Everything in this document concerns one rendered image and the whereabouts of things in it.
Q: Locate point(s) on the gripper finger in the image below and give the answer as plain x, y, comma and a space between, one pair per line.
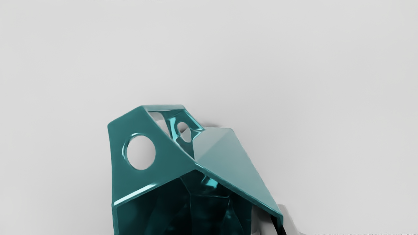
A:
278, 229

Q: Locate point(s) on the teal faceted mug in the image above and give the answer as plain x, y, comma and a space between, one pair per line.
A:
169, 163

